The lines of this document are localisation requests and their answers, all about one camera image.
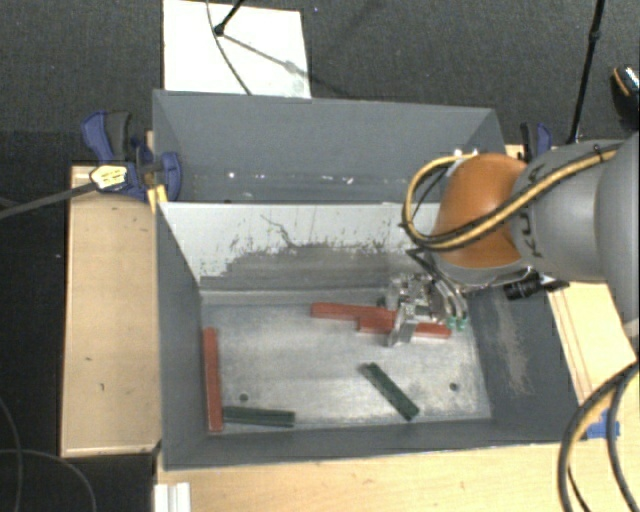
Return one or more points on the dark green flat block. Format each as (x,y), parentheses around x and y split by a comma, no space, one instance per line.
(390,392)
(259,417)

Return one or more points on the black cylinder on white bracket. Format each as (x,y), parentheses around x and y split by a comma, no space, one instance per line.
(522,288)

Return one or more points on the red-brown flat block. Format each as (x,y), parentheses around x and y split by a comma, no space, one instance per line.
(345,311)
(212,380)
(375,326)

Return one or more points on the grey metal bin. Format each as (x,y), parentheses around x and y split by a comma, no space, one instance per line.
(320,140)

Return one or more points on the pale wood flat board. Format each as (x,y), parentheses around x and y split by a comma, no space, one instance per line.
(112,320)

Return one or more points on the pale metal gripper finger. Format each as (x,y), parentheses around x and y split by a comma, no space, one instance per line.
(395,295)
(403,331)

